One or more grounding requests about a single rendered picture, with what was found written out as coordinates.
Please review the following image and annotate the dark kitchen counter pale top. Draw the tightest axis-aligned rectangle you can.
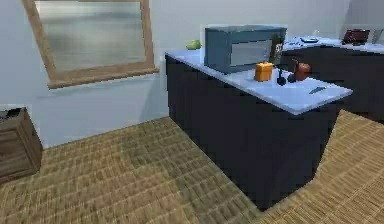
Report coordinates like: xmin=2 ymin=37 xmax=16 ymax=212
xmin=164 ymin=35 xmax=384 ymax=212

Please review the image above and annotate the green round fruit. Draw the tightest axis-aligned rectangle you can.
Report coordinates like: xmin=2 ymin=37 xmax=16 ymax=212
xmin=185 ymin=39 xmax=203 ymax=51

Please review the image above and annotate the blue grey microwave oven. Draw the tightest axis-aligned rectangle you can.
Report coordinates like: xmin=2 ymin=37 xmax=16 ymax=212
xmin=204 ymin=25 xmax=288 ymax=75

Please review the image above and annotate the orange box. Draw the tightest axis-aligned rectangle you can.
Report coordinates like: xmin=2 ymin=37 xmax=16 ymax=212
xmin=254 ymin=61 xmax=274 ymax=83

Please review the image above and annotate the small black shaker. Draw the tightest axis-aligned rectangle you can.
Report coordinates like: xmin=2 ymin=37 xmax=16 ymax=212
xmin=276 ymin=68 xmax=287 ymax=87

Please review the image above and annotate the red apple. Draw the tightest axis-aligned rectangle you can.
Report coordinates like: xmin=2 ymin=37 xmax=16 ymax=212
xmin=295 ymin=62 xmax=312 ymax=82

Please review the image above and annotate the wooden framed window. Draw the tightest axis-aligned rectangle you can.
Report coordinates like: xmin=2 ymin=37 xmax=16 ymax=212
xmin=21 ymin=0 xmax=160 ymax=90

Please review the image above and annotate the grey knife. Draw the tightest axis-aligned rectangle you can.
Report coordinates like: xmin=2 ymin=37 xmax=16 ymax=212
xmin=308 ymin=86 xmax=328 ymax=95

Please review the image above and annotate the brown wooden chest of drawers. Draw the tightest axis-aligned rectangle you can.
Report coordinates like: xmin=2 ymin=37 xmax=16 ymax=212
xmin=0 ymin=106 xmax=44 ymax=185

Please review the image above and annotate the dark red toaster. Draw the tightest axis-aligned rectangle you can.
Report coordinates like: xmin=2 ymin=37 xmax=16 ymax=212
xmin=342 ymin=28 xmax=371 ymax=46

